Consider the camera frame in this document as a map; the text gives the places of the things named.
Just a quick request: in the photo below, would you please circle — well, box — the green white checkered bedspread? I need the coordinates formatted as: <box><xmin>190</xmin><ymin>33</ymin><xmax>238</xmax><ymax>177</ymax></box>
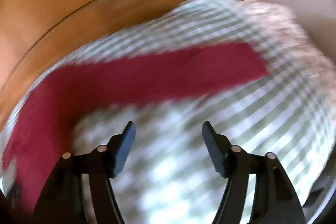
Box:
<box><xmin>1</xmin><ymin>0</ymin><xmax>335</xmax><ymax>223</ymax></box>

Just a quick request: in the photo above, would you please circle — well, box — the dark red garment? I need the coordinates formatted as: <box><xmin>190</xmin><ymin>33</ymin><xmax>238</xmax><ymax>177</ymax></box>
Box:
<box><xmin>2</xmin><ymin>42</ymin><xmax>268</xmax><ymax>214</ymax></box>

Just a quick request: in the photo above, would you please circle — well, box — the floral bed sheet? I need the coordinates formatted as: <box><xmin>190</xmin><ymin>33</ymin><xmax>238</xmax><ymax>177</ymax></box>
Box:
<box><xmin>236</xmin><ymin>0</ymin><xmax>334</xmax><ymax>77</ymax></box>

